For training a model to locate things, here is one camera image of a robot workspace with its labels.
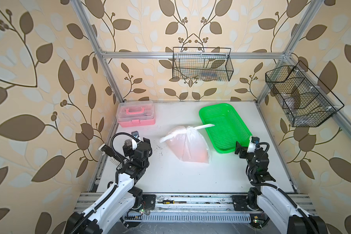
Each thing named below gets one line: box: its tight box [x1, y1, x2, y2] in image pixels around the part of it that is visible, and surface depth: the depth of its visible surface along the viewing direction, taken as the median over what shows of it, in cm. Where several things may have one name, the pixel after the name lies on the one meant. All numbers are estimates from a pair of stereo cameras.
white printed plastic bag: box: [158, 123, 215, 164], surface depth 85 cm
